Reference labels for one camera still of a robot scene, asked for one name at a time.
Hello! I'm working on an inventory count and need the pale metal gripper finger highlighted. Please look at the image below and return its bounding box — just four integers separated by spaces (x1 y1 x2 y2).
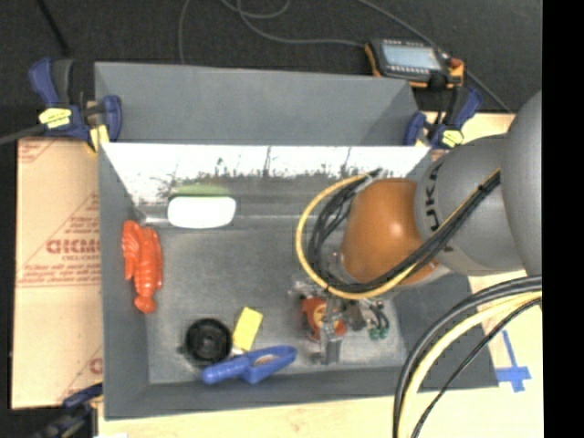
320 306 343 365
289 279 328 303

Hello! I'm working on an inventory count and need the orange round toy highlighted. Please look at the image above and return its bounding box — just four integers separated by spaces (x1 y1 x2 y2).
299 296 348 342

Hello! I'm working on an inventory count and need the yellow sponge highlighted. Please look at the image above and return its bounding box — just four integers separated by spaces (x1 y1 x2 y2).
231 307 265 353

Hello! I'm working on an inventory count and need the blue plastic scoop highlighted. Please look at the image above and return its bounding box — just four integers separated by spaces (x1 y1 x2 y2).
201 345 299 386

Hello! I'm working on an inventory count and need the black round lid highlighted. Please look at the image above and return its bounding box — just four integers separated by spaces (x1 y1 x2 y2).
178 318 235 365

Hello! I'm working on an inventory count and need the orange toy lobster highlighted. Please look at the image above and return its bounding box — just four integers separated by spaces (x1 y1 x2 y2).
121 219 164 315

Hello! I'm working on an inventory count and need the grey metal bin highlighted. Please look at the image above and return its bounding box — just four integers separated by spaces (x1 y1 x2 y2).
94 60 499 419

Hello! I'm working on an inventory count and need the brown cardboard board, red print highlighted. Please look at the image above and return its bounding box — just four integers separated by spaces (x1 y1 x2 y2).
9 137 104 410

